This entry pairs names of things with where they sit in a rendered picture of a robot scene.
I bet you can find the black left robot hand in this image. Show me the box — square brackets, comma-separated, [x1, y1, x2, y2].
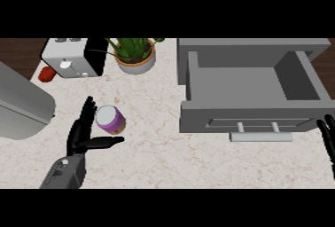
[65, 95, 125, 157]

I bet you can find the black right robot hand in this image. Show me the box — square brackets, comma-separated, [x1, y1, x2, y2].
[316, 113, 335, 180]

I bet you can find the purple can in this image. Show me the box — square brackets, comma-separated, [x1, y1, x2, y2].
[94, 105, 127, 136]

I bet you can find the grey drawer front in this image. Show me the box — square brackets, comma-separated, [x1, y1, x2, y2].
[178, 100, 335, 134]

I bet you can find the grey open drawer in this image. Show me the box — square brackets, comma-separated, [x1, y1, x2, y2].
[178, 51, 335, 134]

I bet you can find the large grey appliance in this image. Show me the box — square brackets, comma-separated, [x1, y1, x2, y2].
[0, 61, 57, 141]

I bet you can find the red vegetable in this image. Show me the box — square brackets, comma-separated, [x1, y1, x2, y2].
[38, 66, 57, 83]

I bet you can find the white toaster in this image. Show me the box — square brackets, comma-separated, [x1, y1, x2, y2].
[40, 38, 109, 79]

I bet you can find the potted green plant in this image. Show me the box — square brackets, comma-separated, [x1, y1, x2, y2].
[87, 38, 167, 75]

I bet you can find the pale drawer handle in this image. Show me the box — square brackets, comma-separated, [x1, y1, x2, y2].
[229, 121, 295, 143]

